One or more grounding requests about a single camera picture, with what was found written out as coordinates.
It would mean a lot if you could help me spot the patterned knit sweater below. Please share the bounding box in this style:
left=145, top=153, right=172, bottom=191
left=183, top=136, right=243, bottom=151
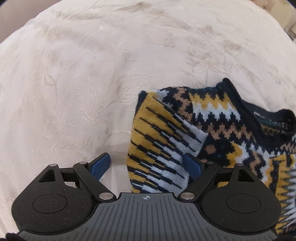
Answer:
left=126, top=78, right=295, bottom=235

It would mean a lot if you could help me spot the cream bedspread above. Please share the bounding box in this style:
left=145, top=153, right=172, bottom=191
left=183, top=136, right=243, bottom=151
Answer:
left=1, top=1, right=295, bottom=235

